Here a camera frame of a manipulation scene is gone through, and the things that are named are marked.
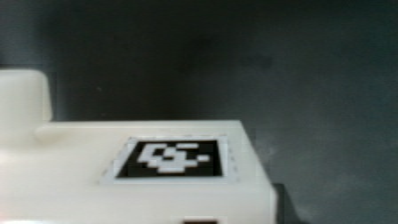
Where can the white drawer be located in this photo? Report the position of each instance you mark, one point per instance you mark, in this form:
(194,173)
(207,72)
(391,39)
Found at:
(157,172)

